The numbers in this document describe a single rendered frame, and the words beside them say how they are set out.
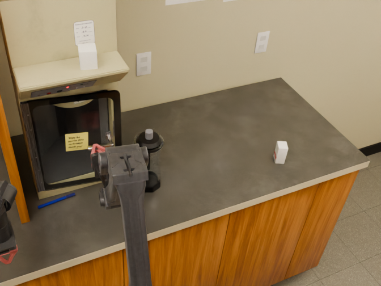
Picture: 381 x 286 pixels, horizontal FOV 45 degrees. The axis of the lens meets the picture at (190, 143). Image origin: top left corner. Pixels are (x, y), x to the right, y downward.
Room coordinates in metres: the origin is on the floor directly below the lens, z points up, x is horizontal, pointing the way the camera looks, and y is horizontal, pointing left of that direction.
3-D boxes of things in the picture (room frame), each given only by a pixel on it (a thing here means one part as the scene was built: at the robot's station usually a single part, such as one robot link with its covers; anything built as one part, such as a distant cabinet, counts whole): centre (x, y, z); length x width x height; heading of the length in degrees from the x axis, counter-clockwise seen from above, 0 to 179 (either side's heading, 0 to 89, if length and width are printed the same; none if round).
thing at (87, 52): (1.18, 0.33, 1.54); 0.05 x 0.05 x 0.06; 18
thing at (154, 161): (1.26, 0.15, 1.06); 0.11 x 0.11 x 0.21
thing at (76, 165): (1.18, 0.39, 1.19); 0.30 x 0.01 x 0.40; 112
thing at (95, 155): (1.06, 0.26, 1.20); 0.07 x 0.07 x 0.10; 29
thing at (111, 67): (1.15, 0.37, 1.46); 0.32 x 0.12 x 0.10; 120
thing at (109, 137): (1.18, 0.31, 1.20); 0.10 x 0.05 x 0.03; 112
